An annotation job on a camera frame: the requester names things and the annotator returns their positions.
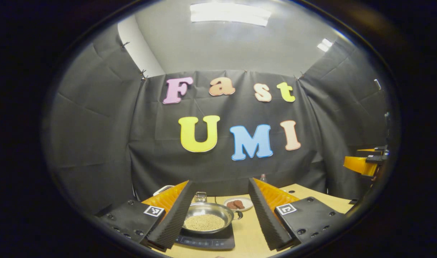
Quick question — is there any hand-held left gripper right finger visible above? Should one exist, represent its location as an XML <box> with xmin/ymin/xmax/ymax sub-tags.
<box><xmin>248</xmin><ymin>177</ymin><xmax>353</xmax><ymax>250</ymax></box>

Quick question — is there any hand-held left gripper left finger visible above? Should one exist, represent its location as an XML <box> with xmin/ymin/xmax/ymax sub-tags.
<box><xmin>95</xmin><ymin>180</ymin><xmax>196</xmax><ymax>251</ymax></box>

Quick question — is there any steel pot with black handles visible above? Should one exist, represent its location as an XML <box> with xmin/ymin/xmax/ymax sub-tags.
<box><xmin>182</xmin><ymin>202</ymin><xmax>243</xmax><ymax>234</ymax></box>

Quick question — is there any black induction cooktop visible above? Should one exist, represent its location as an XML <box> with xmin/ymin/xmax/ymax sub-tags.
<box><xmin>175</xmin><ymin>224</ymin><xmax>236</xmax><ymax>250</ymax></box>

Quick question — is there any white round plate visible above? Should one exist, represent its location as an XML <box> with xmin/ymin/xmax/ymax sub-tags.
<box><xmin>224</xmin><ymin>197</ymin><xmax>254</xmax><ymax>212</ymax></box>

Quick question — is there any pile of soybeans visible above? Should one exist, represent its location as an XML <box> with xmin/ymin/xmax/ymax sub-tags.
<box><xmin>184</xmin><ymin>214</ymin><xmax>226</xmax><ymax>231</ymax></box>

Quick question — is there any white toaster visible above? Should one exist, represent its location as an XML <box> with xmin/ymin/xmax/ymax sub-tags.
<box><xmin>153</xmin><ymin>185</ymin><xmax>176</xmax><ymax>196</ymax></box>

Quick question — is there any large ceiling light panel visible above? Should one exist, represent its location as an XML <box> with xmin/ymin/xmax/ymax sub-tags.
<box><xmin>190</xmin><ymin>2</ymin><xmax>272</xmax><ymax>27</ymax></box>

